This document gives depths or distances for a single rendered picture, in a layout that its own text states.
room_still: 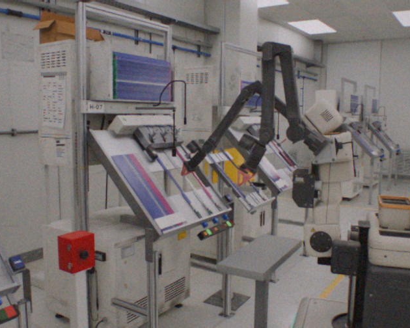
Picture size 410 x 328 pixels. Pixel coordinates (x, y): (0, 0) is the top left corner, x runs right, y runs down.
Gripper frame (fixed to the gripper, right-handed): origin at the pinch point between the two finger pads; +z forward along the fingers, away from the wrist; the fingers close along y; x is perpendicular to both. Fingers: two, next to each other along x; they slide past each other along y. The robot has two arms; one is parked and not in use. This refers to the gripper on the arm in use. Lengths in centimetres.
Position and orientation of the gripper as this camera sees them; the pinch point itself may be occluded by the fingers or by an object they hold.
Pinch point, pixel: (183, 174)
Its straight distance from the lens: 254.5
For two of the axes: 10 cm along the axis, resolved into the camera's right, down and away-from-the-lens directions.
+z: -6.1, 6.3, 4.8
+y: -5.6, 1.0, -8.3
